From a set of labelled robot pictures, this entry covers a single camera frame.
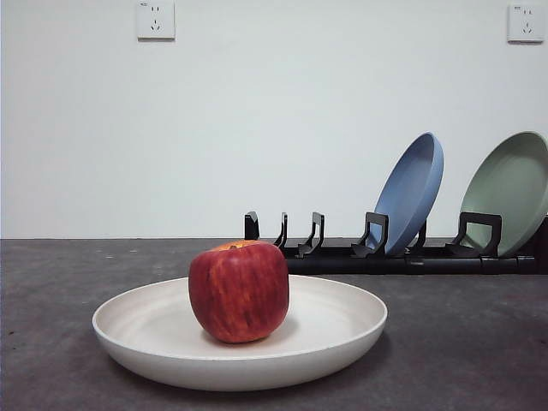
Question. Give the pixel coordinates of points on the white wall socket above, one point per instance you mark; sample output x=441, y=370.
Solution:
x=156, y=21
x=523, y=23

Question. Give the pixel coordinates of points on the blue plate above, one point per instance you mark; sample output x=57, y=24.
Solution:
x=413, y=192

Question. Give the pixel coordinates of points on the black plate rack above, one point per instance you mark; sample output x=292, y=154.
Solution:
x=342, y=264

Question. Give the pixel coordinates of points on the green plate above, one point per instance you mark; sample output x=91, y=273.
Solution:
x=509, y=192

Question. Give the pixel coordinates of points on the pale yellow plate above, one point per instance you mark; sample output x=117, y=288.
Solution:
x=150, y=334

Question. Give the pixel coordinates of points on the red apple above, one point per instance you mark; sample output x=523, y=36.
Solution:
x=237, y=295

